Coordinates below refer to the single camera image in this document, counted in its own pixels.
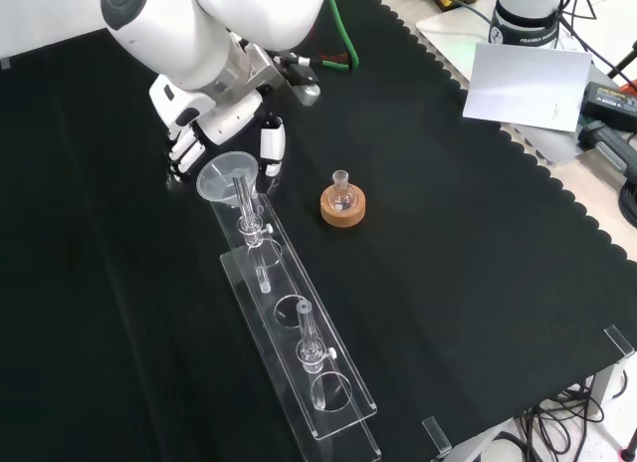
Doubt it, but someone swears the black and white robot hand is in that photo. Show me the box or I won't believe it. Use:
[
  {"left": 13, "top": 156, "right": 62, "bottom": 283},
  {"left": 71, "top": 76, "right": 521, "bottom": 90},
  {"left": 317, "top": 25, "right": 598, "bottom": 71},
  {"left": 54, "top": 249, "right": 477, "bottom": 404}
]
[{"left": 148, "top": 75, "right": 288, "bottom": 182}]

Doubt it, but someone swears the clear plastic funnel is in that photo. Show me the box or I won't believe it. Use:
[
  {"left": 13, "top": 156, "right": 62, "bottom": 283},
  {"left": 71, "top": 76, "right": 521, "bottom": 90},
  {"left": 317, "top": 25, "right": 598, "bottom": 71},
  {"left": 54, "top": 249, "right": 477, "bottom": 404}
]
[{"left": 196, "top": 151, "right": 259, "bottom": 209}]

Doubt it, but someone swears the black floor cable bundle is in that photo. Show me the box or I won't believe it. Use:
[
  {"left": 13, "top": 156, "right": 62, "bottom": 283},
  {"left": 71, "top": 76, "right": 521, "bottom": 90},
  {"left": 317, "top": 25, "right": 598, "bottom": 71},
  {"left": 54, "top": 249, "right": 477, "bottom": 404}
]
[{"left": 517, "top": 376, "right": 637, "bottom": 462}]

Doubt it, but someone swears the clear acrylic funnel stand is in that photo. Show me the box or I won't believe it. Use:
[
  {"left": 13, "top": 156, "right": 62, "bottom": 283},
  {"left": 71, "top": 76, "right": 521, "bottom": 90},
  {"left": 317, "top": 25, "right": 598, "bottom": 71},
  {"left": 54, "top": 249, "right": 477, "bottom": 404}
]
[{"left": 208, "top": 174, "right": 383, "bottom": 462}]

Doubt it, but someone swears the black cloth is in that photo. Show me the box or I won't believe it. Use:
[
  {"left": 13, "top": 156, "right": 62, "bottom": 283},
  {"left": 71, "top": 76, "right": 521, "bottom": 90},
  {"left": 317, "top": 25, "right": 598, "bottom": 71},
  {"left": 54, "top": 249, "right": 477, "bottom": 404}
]
[{"left": 0, "top": 0, "right": 637, "bottom": 462}]

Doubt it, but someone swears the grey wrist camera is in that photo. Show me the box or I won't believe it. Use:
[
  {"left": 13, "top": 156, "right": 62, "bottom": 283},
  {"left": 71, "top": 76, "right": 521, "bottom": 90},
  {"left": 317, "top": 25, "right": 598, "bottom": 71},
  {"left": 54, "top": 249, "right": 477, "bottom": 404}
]
[{"left": 284, "top": 57, "right": 321, "bottom": 108}]

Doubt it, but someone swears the grey metal plate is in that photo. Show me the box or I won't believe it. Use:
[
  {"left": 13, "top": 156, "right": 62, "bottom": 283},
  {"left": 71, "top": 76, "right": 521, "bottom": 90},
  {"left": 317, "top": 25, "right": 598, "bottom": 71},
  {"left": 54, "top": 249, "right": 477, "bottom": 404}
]
[{"left": 512, "top": 122, "right": 586, "bottom": 166}]

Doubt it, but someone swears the black power adapter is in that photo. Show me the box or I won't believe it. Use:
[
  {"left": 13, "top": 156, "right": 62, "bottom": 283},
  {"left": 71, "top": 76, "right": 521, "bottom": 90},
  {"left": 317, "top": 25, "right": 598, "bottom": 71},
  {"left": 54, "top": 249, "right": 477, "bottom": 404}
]
[{"left": 579, "top": 81, "right": 637, "bottom": 129}]

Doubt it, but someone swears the cork ring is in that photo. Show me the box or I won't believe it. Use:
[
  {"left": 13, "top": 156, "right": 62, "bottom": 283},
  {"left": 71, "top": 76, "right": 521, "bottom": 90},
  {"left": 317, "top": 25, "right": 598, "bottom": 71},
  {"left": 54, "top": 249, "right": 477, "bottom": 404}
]
[{"left": 319, "top": 185, "right": 367, "bottom": 228}]

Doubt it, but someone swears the pale grey board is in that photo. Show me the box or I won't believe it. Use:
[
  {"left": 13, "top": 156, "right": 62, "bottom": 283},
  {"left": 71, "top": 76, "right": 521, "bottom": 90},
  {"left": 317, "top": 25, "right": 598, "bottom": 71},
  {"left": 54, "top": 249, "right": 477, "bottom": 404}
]
[{"left": 462, "top": 42, "right": 594, "bottom": 133}]

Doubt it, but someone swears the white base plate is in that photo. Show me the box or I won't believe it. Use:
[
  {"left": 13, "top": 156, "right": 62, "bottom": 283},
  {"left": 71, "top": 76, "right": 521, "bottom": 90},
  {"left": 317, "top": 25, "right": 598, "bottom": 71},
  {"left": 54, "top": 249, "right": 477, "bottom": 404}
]
[{"left": 415, "top": 6, "right": 500, "bottom": 85}]

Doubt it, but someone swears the green cable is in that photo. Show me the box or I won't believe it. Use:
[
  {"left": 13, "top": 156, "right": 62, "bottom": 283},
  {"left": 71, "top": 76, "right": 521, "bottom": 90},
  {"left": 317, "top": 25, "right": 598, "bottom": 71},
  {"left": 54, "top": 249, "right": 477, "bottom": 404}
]
[{"left": 318, "top": 0, "right": 361, "bottom": 74}]

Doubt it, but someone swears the coiled black cable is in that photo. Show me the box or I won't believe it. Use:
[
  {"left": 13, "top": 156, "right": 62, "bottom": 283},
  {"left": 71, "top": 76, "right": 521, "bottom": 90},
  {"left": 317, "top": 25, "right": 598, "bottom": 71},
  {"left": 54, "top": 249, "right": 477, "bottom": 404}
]
[{"left": 618, "top": 180, "right": 637, "bottom": 225}]

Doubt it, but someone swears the small round-bottom glass flask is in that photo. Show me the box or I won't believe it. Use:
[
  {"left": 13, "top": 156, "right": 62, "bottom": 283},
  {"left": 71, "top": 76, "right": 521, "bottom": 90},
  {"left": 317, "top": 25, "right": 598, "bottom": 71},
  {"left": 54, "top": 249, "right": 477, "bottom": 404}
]
[{"left": 328, "top": 170, "right": 357, "bottom": 214}]

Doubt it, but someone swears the red and black tripod leg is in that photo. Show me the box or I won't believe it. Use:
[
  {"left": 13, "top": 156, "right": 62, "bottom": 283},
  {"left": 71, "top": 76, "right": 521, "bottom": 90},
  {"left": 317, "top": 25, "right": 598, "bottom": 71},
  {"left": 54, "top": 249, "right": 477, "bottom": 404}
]
[{"left": 605, "top": 42, "right": 637, "bottom": 81}]

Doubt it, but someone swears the black and grey device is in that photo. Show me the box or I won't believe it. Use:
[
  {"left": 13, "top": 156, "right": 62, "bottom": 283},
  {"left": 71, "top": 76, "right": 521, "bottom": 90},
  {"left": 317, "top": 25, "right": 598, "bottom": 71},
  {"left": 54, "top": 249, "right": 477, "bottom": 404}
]
[{"left": 579, "top": 120, "right": 637, "bottom": 178}]

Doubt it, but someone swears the grey table leg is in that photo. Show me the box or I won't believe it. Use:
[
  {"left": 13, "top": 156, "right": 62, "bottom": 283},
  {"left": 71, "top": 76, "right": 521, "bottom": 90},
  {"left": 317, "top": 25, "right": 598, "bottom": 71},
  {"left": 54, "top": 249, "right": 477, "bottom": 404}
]
[{"left": 590, "top": 360, "right": 624, "bottom": 409}]

